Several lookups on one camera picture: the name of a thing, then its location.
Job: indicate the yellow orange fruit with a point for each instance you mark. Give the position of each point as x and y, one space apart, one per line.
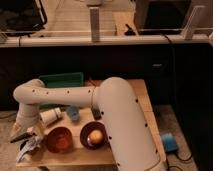
96 137

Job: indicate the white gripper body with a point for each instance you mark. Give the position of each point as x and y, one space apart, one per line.
18 129

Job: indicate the white cup lying sideways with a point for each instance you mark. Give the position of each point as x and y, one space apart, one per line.
50 116

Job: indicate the wooden board table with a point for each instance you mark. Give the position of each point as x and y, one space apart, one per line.
80 155

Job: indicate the dark maroon bowl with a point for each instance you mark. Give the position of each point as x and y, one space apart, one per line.
87 129

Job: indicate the black handled knife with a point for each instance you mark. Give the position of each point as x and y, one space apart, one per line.
22 137

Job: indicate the black clamp on shelf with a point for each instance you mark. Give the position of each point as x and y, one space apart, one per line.
129 31

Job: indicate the black remote control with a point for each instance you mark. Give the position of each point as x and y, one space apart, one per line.
96 114

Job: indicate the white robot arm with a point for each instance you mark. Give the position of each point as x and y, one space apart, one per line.
129 133

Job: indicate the orange red bowl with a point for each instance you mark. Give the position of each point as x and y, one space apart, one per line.
59 140

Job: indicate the green plastic tray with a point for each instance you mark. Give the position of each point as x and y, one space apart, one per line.
63 80

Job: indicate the blue tape roll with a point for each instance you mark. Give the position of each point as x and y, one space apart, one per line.
169 142

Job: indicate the white vertical post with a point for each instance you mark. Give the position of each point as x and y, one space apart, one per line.
94 23

